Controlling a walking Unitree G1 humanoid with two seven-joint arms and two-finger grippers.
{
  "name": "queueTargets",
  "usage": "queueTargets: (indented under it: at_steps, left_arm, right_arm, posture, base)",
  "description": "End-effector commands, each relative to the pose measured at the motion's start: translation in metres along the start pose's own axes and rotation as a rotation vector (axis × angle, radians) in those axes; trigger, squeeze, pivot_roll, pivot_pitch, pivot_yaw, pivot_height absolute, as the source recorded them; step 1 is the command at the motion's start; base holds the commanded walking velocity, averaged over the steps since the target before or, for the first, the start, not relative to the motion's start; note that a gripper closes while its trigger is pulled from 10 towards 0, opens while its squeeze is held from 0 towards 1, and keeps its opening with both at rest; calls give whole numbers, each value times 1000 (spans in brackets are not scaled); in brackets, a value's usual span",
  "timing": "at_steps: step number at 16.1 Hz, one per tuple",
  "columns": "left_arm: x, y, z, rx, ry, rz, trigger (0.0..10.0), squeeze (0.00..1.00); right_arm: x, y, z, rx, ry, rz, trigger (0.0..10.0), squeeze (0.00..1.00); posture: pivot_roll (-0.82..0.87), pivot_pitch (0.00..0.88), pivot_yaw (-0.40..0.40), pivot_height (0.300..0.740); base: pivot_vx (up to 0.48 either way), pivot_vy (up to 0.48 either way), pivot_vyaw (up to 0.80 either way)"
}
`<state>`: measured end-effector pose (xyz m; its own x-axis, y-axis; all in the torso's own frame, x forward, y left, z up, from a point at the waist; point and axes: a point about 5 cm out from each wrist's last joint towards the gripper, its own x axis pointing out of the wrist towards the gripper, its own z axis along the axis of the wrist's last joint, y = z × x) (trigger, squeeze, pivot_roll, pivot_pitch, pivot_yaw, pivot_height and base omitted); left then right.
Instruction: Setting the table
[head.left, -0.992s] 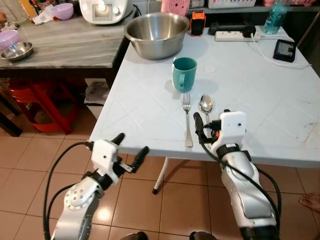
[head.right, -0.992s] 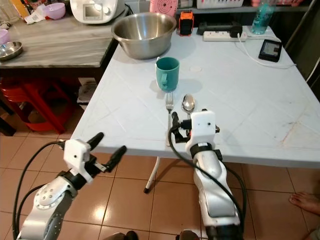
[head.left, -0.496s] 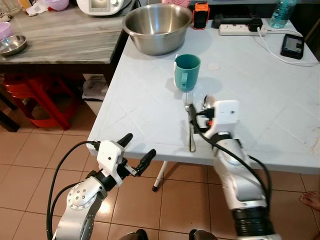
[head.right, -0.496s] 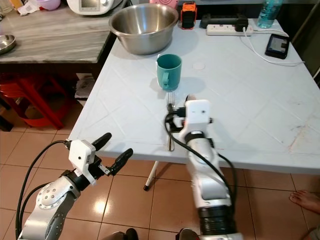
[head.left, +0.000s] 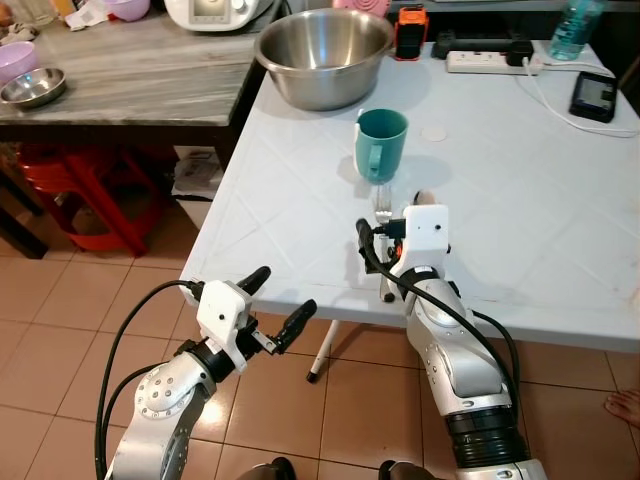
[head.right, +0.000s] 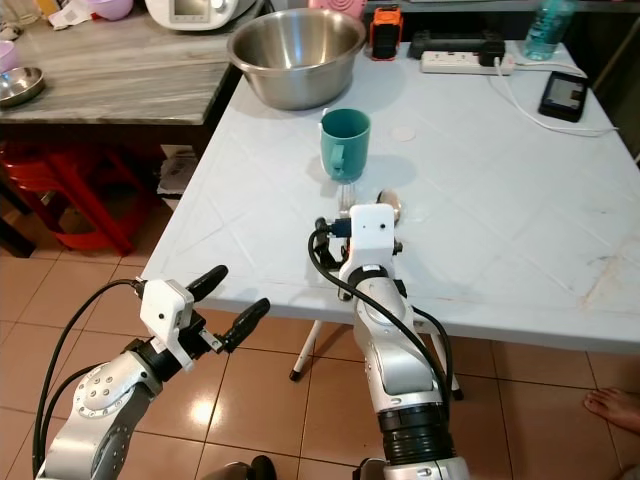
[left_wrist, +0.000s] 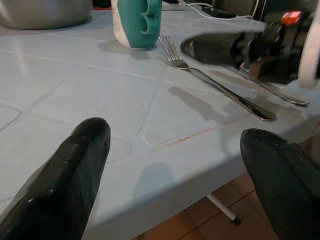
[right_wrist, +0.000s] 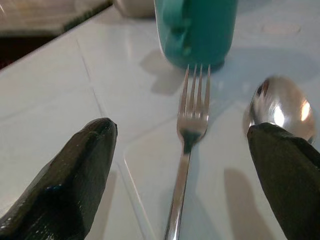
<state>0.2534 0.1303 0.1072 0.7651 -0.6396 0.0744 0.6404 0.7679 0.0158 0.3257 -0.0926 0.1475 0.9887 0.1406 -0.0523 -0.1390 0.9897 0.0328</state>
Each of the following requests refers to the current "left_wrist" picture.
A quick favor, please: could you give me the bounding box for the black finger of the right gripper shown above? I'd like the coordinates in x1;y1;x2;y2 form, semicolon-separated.
179;31;245;68

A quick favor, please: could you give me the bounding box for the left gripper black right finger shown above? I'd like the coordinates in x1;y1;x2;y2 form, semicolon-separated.
239;128;320;240

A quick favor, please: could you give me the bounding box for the stainless steel fork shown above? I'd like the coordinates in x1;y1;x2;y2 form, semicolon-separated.
158;35;277;122

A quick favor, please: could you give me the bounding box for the stainless steel bowl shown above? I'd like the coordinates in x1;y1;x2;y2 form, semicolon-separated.
0;0;93;30

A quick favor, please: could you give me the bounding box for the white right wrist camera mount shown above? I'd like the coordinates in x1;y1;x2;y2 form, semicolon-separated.
297;0;320;89

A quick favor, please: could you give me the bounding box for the white cable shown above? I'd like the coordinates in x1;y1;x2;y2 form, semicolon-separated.
178;0;260;20

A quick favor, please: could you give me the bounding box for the black flat device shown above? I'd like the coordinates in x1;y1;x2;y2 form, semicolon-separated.
201;6;237;19

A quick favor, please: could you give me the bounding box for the teal and white mug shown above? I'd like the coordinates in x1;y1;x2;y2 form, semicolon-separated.
112;0;163;50

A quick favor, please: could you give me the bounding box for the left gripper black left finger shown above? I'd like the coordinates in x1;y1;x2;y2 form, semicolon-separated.
0;117;112;240

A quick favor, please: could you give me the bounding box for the white table leg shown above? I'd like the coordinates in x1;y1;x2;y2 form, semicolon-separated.
206;193;242;225

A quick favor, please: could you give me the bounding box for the red orange object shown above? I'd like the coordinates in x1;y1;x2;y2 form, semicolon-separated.
280;10;302;26

